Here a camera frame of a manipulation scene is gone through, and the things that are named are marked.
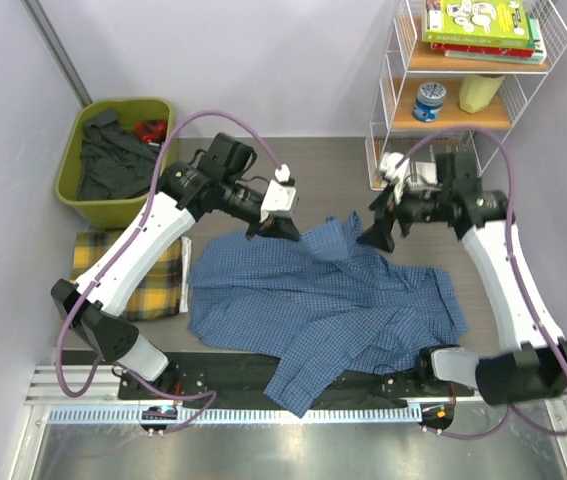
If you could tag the olive green plastic bin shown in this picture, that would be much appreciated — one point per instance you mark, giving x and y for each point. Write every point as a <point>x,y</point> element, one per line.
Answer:
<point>106,214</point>

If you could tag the white folded paper booklet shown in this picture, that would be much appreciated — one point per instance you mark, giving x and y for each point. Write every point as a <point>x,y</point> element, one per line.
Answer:
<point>422,175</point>

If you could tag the red black garment in bin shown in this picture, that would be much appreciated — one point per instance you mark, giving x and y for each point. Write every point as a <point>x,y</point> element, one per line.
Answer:
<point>151,131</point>

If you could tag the folded yellow plaid shirt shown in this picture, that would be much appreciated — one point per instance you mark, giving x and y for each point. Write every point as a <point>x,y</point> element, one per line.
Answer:
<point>161,293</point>

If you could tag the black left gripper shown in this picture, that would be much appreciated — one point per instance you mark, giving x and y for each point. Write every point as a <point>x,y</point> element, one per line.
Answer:
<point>274,226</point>

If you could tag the white slotted cable duct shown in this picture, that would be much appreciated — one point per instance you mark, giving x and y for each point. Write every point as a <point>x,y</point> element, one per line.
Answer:
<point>157,414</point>

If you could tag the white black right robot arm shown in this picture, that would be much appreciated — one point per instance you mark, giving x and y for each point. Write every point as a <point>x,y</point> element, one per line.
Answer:
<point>532,345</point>

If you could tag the white wire shelf rack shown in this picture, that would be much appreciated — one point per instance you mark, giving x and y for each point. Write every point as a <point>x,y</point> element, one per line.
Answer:
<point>453,66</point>

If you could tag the blue white round tin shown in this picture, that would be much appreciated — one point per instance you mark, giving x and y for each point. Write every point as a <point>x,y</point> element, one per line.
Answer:
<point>428,102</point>

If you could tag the blue checked long sleeve shirt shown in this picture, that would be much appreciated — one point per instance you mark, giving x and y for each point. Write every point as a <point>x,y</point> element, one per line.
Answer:
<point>322,305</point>

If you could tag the pale yellow faceted vase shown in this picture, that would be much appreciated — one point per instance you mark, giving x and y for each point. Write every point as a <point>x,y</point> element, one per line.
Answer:
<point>477,91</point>

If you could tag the dark grey shirt in bin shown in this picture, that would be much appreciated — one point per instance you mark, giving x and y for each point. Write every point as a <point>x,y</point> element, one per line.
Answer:
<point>115,164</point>

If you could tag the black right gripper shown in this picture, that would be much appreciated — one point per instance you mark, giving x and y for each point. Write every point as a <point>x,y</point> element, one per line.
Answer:
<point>387,211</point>

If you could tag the red book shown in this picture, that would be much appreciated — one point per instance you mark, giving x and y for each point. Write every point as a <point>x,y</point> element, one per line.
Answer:
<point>485,50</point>

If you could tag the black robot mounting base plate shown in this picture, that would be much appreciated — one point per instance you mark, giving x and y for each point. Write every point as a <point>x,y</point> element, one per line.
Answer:
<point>243,377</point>

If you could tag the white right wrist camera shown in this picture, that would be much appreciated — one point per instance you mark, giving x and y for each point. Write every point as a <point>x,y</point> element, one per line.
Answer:
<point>393,168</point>

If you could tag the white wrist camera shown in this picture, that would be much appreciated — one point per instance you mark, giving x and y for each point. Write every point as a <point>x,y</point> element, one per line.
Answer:
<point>281,196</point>
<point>393,168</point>

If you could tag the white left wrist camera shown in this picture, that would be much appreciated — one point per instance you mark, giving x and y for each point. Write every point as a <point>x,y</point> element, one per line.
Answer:
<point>281,196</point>

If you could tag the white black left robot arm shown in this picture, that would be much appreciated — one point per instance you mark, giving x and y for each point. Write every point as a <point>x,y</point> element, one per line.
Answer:
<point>185,191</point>

